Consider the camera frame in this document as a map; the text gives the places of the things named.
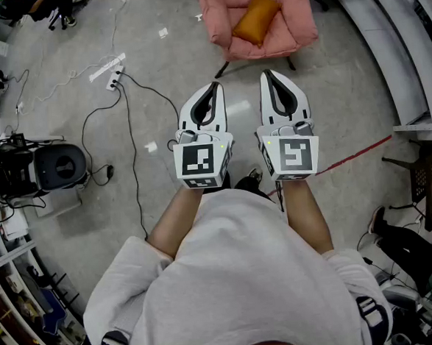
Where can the person's white shirt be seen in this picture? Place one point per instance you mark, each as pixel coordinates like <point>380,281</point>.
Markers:
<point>238,277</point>

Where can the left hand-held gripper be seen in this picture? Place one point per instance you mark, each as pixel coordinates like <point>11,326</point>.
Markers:
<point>196,160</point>

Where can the black office chair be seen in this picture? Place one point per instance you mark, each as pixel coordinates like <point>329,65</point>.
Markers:
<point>42,8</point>

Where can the orange cushion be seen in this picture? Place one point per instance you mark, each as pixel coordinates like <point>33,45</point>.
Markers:
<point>257,19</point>

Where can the white curved shelving unit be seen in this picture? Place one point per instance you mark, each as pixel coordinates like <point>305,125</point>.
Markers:
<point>388,45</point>

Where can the person's black trousers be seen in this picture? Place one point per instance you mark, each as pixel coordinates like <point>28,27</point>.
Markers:
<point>246,186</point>

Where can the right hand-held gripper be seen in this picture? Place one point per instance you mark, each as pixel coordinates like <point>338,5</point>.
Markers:
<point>296,155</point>

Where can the pink padded armchair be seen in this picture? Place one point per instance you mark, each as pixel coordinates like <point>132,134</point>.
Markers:
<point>294,22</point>

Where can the black electronic equipment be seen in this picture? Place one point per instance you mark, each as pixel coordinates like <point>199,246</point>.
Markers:
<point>13,171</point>

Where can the white storage rack with items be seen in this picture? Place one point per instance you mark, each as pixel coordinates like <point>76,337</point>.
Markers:
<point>12,311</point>

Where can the person's black white shoe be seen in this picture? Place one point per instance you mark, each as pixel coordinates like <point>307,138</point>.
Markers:
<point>256,173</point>

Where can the white power strip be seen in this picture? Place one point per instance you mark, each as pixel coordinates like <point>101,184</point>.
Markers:
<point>114,78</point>

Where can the person's left forearm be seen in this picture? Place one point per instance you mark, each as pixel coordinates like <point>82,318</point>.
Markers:
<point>175,222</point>

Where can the grey round-faced device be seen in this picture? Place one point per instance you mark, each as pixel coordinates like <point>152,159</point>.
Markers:
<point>60,166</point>

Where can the person's right forearm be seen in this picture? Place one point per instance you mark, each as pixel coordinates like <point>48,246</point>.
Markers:
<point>307,217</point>

